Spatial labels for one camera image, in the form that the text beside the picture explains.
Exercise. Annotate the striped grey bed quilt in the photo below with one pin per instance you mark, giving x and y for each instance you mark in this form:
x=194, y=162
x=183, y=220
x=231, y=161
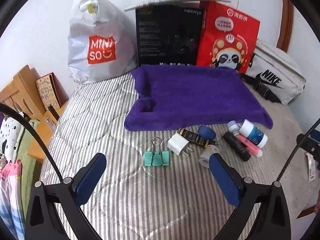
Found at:
x=180, y=201

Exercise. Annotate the white tape roll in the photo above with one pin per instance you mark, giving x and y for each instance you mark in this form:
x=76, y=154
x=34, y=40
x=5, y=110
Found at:
x=205, y=156

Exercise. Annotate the black headset box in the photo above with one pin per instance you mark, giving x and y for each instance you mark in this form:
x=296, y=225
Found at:
x=168, y=34

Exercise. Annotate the black gold tube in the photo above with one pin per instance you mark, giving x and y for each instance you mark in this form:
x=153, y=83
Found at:
x=195, y=138

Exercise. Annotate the blue oval object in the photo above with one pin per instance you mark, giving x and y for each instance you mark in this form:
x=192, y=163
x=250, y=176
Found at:
x=207, y=133

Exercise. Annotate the black marker pen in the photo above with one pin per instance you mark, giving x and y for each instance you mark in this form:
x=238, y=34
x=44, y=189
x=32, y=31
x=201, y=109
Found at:
x=237, y=146

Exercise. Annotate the white blue bottle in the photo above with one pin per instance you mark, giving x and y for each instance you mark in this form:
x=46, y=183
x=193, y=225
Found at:
x=253, y=134

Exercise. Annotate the wooden bedside furniture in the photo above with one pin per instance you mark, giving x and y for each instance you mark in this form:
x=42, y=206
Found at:
x=21, y=93

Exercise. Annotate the wooden door frame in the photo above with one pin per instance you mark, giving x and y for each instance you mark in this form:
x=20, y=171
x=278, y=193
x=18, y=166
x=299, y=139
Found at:
x=286, y=25

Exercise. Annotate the colourful hanging clothes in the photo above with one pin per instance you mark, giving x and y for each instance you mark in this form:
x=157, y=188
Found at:
x=17, y=171

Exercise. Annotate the white charger plug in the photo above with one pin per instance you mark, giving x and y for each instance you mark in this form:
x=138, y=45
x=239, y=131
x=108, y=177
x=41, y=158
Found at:
x=179, y=145

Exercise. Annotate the pink highlighter pen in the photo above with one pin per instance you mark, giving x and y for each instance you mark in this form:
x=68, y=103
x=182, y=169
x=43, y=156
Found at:
x=252, y=148

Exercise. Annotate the green binder clip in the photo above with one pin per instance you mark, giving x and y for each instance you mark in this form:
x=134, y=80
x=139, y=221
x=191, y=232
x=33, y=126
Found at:
x=155, y=156

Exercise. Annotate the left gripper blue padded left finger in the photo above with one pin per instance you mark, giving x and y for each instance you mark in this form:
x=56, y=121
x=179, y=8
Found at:
x=86, y=179

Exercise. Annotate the small white cap bottle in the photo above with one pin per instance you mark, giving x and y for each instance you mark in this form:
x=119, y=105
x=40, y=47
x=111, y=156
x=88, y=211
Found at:
x=233, y=126

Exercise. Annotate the red panda paper bag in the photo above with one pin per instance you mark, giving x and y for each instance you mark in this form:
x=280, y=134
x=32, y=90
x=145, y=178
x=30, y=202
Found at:
x=228, y=37

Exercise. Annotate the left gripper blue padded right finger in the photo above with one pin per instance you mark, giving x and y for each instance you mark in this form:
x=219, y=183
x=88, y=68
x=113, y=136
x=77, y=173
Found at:
x=228, y=179

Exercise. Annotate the white Nike waist bag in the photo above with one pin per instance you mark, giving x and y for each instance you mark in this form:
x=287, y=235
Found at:
x=274, y=74

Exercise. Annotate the white Miniso plastic bag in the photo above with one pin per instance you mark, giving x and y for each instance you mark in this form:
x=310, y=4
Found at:
x=99, y=47

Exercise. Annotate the purple fleece towel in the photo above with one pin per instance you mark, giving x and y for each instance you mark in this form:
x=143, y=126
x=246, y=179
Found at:
x=173, y=97

